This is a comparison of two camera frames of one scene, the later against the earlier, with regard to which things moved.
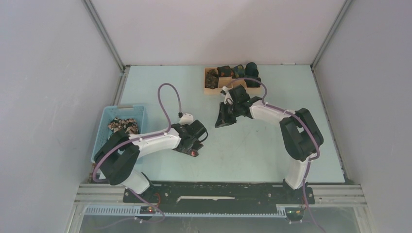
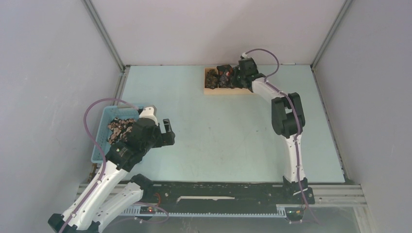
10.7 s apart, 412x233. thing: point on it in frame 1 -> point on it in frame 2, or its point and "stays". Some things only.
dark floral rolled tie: (212, 79) stays
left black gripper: (183, 126) -> (164, 139)
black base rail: (218, 194) stays
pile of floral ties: (129, 125) stays
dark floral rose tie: (193, 153) -> (225, 78)
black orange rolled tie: (225, 71) stays
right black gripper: (223, 120) -> (234, 83)
